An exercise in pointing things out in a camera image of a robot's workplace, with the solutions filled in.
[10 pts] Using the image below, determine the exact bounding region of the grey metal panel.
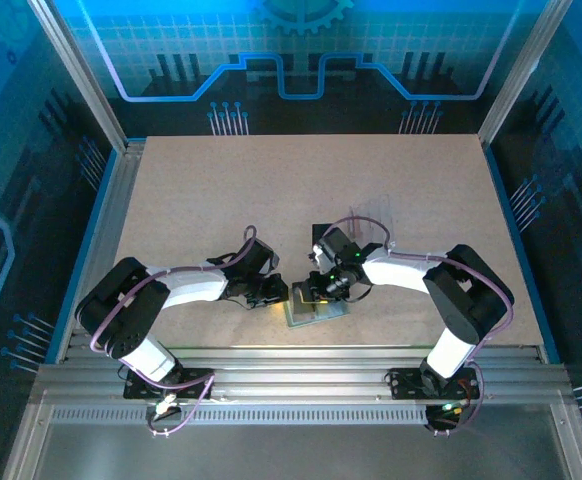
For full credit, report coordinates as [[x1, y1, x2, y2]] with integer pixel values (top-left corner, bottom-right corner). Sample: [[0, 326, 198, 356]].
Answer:
[[0, 399, 582, 480]]

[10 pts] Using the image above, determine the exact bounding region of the aluminium corner post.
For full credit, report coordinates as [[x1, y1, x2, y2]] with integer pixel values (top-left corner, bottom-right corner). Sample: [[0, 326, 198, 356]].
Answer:
[[27, 0, 131, 154], [477, 0, 575, 147]]

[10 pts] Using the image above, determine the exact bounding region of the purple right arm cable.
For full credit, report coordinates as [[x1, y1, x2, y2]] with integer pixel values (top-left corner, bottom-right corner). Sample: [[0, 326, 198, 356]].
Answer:
[[320, 215, 516, 436]]

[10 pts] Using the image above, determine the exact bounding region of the clear acrylic card stand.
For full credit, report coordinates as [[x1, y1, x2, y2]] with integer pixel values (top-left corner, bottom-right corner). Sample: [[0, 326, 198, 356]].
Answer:
[[348, 192, 398, 249]]

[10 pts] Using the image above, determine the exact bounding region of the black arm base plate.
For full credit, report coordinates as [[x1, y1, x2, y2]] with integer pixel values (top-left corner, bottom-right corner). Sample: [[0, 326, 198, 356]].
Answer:
[[123, 367, 216, 401], [387, 367, 482, 401]]

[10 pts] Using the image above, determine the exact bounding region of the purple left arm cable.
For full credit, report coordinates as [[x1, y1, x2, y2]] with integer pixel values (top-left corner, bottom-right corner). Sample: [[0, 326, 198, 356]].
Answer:
[[88, 224, 260, 439]]

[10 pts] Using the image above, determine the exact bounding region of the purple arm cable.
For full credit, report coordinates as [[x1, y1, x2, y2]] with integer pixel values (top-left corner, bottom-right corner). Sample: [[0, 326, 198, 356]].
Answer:
[[320, 215, 516, 436], [88, 224, 260, 439]]

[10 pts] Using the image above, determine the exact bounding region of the grey slotted cable duct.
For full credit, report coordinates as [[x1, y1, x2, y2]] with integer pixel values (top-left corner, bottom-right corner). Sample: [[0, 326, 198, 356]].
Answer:
[[49, 405, 557, 426]]

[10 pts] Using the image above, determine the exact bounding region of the aluminium frame rail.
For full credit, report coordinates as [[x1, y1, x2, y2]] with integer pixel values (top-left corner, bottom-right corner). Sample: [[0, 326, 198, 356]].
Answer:
[[30, 344, 572, 407]]

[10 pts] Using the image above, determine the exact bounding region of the green card holder wallet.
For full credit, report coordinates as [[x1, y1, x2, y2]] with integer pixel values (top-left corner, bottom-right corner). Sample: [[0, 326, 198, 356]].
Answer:
[[283, 280, 350, 329]]

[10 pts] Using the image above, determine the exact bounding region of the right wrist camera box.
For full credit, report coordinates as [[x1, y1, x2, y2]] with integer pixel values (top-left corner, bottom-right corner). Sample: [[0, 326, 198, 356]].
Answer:
[[311, 242, 333, 269]]

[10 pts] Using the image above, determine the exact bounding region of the aluminium side rail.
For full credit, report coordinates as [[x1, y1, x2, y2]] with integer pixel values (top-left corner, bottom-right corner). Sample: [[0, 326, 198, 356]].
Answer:
[[55, 141, 146, 364]]

